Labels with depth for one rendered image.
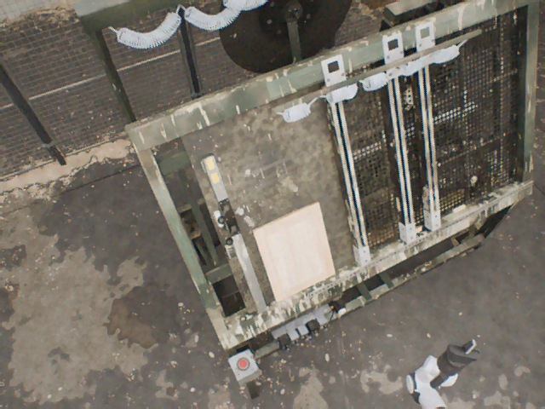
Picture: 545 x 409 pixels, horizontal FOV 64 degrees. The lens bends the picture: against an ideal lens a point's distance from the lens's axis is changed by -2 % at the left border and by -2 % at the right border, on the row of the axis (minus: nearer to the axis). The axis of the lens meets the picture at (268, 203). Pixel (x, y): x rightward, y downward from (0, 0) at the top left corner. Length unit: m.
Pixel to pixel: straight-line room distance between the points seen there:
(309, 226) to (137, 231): 1.93
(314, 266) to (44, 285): 2.32
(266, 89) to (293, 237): 0.81
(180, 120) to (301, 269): 1.09
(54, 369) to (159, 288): 0.93
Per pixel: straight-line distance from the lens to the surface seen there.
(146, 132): 1.83
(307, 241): 2.38
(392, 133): 2.36
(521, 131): 3.08
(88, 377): 3.58
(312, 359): 3.34
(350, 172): 2.27
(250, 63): 2.57
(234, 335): 2.49
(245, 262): 2.26
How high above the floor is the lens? 3.25
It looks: 58 degrees down
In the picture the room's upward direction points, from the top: 3 degrees counter-clockwise
